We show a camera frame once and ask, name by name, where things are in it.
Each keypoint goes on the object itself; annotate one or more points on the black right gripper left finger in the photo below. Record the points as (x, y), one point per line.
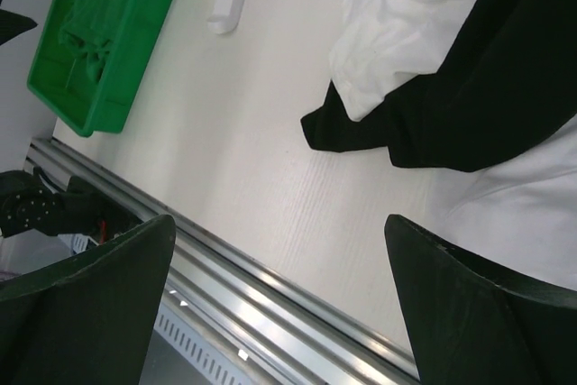
(87, 319)

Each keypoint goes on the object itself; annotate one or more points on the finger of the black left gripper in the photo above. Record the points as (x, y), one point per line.
(12, 25)

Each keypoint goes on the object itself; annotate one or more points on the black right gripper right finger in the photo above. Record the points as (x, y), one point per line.
(473, 321)

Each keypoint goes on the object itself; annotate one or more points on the green tank top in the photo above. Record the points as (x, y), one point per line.
(89, 30)

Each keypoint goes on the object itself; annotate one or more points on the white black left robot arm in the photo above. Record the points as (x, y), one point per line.
(28, 204)

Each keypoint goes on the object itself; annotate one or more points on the white navy-trimmed tank top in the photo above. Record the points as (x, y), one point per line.
(520, 214)

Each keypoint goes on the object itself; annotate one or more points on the black tank top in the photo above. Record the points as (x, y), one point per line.
(507, 84)

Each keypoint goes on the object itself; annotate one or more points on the white camisole top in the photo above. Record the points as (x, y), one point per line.
(385, 43)

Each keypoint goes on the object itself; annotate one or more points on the green plastic tray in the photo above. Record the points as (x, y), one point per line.
(60, 81)

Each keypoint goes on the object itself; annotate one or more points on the perforated grey cable duct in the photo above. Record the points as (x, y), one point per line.
(217, 363)

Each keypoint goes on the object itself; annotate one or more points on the aluminium mounting rail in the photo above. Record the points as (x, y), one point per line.
(270, 329)

